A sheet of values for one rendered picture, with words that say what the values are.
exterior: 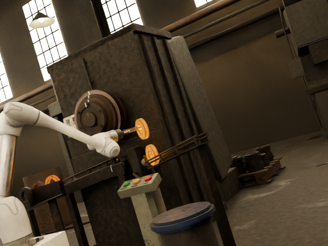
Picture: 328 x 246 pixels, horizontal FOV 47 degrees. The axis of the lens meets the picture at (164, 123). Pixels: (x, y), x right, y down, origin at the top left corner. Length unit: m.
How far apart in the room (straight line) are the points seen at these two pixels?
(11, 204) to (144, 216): 0.70
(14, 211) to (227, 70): 7.39
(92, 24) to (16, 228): 4.69
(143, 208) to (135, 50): 1.42
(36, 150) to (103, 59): 9.51
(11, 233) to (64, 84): 1.74
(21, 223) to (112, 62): 1.60
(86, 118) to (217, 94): 6.27
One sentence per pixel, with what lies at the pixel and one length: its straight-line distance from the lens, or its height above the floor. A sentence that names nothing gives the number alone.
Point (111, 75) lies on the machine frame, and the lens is 3.19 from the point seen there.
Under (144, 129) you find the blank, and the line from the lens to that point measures 2.62.
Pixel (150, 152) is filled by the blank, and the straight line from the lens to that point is 2.72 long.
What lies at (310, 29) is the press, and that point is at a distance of 6.59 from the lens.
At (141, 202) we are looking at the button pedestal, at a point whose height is 0.49.
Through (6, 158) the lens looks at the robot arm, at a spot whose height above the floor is 0.95.
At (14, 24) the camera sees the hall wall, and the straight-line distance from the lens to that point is 13.04.
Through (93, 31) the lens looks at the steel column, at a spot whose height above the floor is 2.80.
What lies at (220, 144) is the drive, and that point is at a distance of 3.93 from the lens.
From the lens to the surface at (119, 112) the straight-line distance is 2.97.
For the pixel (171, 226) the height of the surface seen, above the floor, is 0.41.
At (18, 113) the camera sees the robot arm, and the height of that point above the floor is 1.17.
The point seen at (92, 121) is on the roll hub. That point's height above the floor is 1.09.
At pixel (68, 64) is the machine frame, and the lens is 3.48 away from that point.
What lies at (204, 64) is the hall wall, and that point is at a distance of 9.17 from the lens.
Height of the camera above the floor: 0.78
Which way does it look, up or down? 3 degrees up
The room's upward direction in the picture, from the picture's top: 17 degrees counter-clockwise
